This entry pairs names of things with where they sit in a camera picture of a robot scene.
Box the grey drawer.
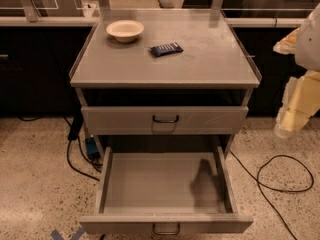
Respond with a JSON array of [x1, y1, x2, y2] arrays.
[[82, 106, 248, 135], [80, 147, 253, 235]]

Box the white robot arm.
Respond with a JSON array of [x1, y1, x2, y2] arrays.
[[273, 4, 320, 138]]

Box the grey drawer cabinet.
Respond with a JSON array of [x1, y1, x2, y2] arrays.
[[71, 9, 261, 151]]

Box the grey top drawer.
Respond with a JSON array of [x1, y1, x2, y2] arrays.
[[82, 106, 248, 135]]

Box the dark blue snack packet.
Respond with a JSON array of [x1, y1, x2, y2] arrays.
[[150, 42, 183, 57]]

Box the white bowl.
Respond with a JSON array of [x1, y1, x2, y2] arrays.
[[106, 20, 144, 43]]

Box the blue power adapter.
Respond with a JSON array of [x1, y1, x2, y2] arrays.
[[85, 137, 99, 159]]

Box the black power strip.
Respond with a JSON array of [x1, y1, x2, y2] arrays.
[[68, 113, 83, 141]]

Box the black floor cable right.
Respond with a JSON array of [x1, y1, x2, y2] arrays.
[[229, 149, 315, 240]]

